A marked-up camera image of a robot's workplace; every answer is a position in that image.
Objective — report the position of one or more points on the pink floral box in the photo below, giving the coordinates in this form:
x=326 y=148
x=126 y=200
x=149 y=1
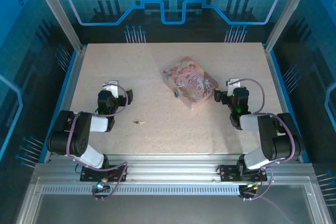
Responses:
x=191 y=82

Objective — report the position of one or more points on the small teal padlock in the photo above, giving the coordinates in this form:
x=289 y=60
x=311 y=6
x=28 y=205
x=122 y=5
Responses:
x=176 y=93

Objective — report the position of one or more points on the left black and white robot arm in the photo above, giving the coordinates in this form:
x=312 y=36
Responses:
x=78 y=140

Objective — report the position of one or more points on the right black and white robot arm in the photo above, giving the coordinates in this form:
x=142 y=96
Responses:
x=267 y=134

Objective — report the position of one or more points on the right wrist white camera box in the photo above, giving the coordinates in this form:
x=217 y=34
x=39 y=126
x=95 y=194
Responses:
x=233 y=81

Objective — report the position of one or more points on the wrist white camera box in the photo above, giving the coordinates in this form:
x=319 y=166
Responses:
x=111 y=86
x=233 y=81

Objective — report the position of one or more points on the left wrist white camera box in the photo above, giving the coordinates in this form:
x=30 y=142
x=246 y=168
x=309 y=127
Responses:
x=111 y=86

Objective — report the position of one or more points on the aluminium and blue side rail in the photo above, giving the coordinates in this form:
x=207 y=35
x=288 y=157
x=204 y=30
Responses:
x=64 y=108

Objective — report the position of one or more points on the blue table side rail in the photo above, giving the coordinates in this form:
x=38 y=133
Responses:
x=284 y=103

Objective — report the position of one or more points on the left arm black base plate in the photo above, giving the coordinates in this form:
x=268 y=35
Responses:
x=88 y=174

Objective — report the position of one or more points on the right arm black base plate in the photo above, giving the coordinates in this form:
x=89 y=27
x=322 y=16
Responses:
x=227 y=172

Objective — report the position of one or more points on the long aluminium frame beam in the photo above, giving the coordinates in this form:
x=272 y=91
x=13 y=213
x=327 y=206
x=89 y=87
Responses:
x=170 y=166

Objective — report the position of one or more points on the aluminium frame post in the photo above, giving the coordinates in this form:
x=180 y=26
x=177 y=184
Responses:
x=59 y=11
x=288 y=11

